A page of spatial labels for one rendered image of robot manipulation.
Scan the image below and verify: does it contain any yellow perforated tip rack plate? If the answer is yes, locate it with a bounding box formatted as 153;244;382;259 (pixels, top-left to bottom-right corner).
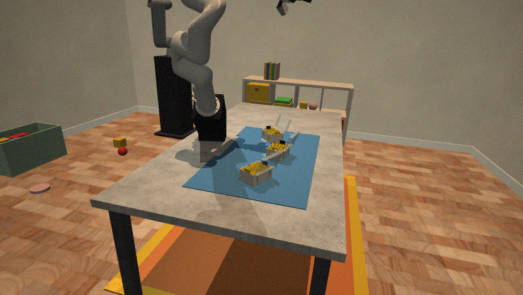
241;162;259;175
264;126;282;135
268;140;286;152

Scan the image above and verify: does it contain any blue bench mat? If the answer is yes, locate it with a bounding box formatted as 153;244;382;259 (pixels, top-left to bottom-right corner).
182;126;320;210

